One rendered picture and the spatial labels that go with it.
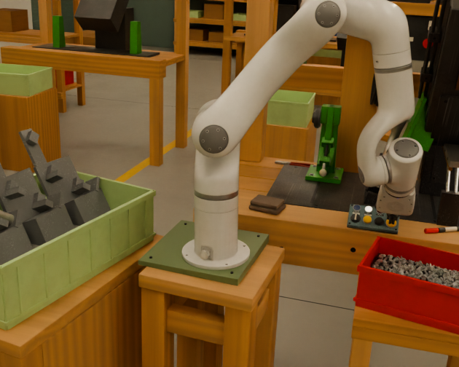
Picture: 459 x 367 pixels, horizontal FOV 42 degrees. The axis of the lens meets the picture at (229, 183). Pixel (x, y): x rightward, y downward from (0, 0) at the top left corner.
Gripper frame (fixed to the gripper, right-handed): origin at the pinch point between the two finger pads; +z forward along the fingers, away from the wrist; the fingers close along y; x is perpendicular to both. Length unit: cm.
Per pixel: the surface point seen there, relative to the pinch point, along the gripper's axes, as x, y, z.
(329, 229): -4.0, -17.7, 5.3
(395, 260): -14.7, 2.0, -0.6
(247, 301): -40, -34, -14
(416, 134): 30.8, 4.9, -2.1
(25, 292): -52, -85, -25
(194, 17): 784, -372, 580
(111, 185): -2, -89, 0
